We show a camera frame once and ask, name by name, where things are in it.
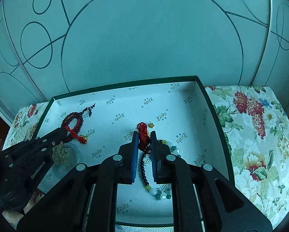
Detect red cord gold charm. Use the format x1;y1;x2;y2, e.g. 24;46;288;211
63;125;87;144

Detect white pearl necklace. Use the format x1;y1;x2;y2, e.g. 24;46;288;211
52;142;70;165

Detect floral tablecloth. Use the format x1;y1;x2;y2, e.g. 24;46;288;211
4;85;289;227

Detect frosted glass wardrobe doors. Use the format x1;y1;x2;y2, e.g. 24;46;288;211
0;0;289;123

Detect white jade bangle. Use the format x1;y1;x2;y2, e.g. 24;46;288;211
52;143;83;179

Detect green shallow cardboard box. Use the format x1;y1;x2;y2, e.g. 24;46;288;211
29;75;236;227

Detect jade and dark bead bracelet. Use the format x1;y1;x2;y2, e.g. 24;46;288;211
139;138;182;201

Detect gold pendant red tassel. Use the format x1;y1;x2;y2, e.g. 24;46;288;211
137;122;151;152

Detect dark red bead bracelet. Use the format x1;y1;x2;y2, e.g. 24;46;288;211
61;103;96;144

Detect person's left hand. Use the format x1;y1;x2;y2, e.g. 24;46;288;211
2;199;35;229

